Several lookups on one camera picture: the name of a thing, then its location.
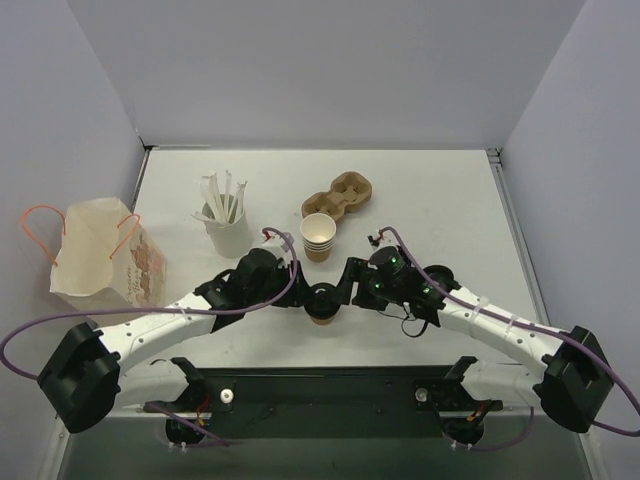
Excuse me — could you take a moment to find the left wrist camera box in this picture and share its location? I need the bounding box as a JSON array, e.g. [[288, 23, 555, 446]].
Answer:
[[260, 232, 293, 260]]

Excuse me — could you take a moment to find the black plastic cup lid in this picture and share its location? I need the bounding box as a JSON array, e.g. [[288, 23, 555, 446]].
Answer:
[[304, 283, 341, 317]]

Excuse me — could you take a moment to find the stack of black lids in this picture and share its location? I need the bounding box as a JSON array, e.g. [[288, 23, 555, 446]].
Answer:
[[423, 265, 460, 293]]

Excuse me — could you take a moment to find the single brown paper cup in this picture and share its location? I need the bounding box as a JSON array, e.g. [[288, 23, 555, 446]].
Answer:
[[310, 315, 335, 326]]

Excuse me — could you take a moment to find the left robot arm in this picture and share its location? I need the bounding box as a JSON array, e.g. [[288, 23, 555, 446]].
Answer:
[[37, 248, 304, 433]]

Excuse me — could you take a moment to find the stack of brown paper cups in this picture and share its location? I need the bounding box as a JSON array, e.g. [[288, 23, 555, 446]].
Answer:
[[300, 213, 337, 263]]

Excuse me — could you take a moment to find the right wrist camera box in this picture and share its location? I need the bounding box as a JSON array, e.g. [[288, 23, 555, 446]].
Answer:
[[367, 231, 395, 251]]

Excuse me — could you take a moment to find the printed paper takeout bag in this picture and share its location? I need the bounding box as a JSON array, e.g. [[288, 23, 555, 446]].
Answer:
[[21, 197, 166, 312]]

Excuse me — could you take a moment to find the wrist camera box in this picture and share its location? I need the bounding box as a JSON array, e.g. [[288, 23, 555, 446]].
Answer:
[[260, 232, 293, 260], [367, 231, 395, 251]]

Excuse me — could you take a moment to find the brown cardboard cup carrier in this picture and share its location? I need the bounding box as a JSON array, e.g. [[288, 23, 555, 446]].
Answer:
[[301, 171, 373, 224]]

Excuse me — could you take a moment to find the white wrapped straw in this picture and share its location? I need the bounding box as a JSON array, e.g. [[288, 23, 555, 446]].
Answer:
[[223, 170, 232, 223], [202, 172, 227, 222], [198, 178, 219, 220], [231, 181, 247, 223]]

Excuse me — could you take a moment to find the white cylindrical straw holder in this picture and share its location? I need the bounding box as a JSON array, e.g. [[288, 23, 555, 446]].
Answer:
[[201, 204, 253, 259]]

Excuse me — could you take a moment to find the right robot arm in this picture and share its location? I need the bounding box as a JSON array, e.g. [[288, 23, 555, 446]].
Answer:
[[335, 246, 614, 433]]

